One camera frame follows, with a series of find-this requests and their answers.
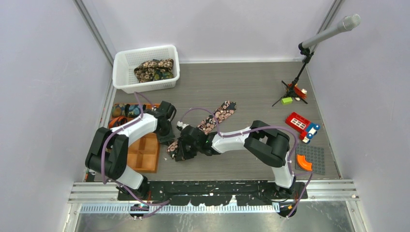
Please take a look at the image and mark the black pink floral tie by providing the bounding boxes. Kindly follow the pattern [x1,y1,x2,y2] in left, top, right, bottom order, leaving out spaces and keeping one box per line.
[167,101,236,160]

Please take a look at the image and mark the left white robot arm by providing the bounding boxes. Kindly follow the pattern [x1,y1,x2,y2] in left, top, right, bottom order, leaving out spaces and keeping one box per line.
[85,101,176,200]

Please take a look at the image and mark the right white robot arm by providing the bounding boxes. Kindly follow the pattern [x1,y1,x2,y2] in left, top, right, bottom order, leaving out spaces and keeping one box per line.
[169,120,295,199]

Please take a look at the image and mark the floral ties in basket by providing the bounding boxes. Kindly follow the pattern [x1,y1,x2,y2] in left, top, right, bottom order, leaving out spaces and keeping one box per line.
[134,58,174,83]

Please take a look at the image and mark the blue floral rolled tie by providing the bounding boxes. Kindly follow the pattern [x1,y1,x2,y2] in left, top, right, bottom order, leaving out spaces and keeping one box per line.
[124,104,146,118]

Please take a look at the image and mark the white plastic basket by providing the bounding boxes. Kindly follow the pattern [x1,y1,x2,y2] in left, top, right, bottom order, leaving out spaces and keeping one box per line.
[112,45,180,94]

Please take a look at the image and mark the orange striped rolled tie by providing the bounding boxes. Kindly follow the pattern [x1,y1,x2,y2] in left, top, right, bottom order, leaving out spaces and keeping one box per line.
[108,116,128,128]

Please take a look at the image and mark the orange wooden compartment tray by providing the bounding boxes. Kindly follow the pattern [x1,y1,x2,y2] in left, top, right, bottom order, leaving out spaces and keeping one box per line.
[127,118,161,173]

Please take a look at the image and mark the yellow floral rolled tie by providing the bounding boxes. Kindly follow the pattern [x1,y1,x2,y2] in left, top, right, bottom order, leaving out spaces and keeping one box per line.
[111,103,126,118]

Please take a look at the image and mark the green toy block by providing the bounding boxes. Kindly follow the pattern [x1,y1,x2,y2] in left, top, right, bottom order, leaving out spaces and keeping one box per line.
[280,97,293,105]

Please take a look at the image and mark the red toy bus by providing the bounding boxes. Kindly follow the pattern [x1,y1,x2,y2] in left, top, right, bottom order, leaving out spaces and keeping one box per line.
[285,112,321,144]

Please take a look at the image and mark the orange curved toy piece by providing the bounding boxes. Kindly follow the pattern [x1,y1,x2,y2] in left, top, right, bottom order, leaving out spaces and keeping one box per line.
[296,154,313,172]

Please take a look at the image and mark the red toy piece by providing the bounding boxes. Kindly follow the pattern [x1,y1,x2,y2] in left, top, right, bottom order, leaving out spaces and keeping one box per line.
[287,84,307,100]

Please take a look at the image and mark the grey studded baseplate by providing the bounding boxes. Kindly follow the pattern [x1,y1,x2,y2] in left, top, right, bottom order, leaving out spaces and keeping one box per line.
[295,144,325,175]

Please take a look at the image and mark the black microphone tripod stand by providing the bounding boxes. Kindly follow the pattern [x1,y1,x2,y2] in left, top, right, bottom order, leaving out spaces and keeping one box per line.
[272,43,314,107]

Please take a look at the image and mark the grey microphone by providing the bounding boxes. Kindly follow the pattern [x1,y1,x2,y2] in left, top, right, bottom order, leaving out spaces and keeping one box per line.
[298,14,361,50]

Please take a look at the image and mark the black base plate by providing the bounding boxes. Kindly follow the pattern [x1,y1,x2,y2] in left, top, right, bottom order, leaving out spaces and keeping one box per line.
[117,180,308,206]

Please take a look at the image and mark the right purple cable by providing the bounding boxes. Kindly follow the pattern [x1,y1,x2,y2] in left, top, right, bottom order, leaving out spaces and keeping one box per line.
[179,107,315,218]

